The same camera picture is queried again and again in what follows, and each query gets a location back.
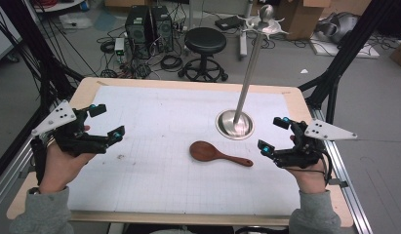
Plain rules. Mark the large cardboard box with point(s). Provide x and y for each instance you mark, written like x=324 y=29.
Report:
x=302 y=19

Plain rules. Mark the small grey power box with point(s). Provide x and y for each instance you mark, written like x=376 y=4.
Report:
x=119 y=45

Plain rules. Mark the white paper scrap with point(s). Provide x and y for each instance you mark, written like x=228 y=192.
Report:
x=304 y=71

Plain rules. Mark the person's right hand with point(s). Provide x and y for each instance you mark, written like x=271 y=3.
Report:
x=310 y=182

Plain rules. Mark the brown wooden spoon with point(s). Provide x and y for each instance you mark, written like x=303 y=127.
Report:
x=203 y=151

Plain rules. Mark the black round stool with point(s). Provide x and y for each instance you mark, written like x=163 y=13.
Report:
x=205 y=40

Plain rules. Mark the white power strip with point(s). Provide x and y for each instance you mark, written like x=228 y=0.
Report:
x=243 y=45

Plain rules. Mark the steel utensil stand with hooks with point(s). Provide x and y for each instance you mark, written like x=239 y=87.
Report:
x=228 y=127

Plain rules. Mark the clear plastic bag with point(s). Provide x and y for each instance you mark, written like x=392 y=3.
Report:
x=76 y=21

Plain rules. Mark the black flat device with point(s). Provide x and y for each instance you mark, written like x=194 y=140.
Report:
x=229 y=22

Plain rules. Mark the black computer tower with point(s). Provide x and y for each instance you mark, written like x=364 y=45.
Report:
x=162 y=29
x=138 y=31

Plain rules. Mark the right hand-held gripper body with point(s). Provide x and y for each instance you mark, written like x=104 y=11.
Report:
x=302 y=152

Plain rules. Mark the white grid mat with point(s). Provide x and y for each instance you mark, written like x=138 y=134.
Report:
x=155 y=130

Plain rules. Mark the person's left hand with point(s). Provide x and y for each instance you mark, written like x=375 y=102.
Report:
x=58 y=169

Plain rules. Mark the aluminium rail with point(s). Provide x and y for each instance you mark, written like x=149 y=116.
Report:
x=351 y=195
x=9 y=182

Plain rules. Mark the grey bag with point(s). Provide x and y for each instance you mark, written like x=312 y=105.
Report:
x=338 y=27

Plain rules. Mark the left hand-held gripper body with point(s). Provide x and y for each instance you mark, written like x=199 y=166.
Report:
x=69 y=138

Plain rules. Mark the small cardboard box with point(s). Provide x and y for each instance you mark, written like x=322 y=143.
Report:
x=399 y=52

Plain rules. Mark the white flat board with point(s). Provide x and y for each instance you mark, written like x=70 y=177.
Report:
x=367 y=52

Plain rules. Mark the white round table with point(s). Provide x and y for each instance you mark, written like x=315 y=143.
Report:
x=58 y=6

